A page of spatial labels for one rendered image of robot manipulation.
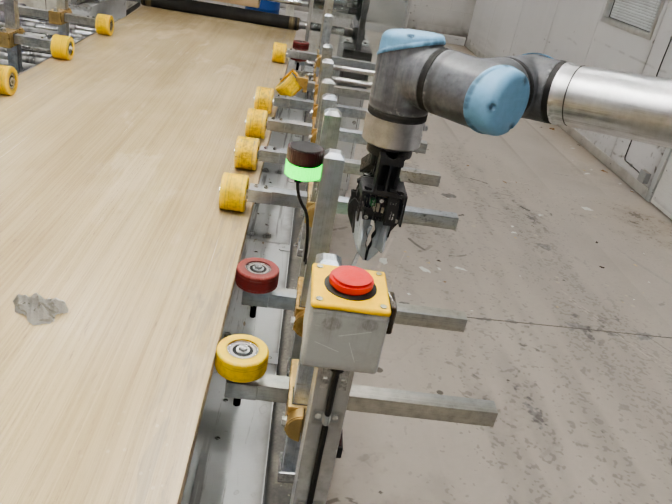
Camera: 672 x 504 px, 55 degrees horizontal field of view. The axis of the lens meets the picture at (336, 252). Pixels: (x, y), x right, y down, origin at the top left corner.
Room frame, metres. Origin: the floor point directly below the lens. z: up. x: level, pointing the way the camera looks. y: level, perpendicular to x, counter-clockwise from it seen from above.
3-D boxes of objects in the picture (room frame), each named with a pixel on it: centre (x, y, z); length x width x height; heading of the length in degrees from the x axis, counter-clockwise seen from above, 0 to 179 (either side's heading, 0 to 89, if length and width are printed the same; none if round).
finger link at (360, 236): (0.95, -0.04, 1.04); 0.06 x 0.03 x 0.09; 5
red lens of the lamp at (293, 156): (1.00, 0.08, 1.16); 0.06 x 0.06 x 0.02
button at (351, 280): (0.50, -0.02, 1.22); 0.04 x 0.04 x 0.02
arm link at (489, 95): (0.90, -0.15, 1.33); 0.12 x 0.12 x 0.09; 53
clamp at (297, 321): (1.03, 0.04, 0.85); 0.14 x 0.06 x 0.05; 6
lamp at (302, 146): (1.00, 0.08, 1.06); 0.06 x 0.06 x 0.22; 6
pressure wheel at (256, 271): (1.04, 0.14, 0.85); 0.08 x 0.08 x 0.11
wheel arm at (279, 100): (2.05, 0.07, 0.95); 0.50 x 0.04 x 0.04; 96
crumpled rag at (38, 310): (0.80, 0.44, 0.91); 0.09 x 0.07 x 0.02; 63
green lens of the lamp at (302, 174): (1.00, 0.08, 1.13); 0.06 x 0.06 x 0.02
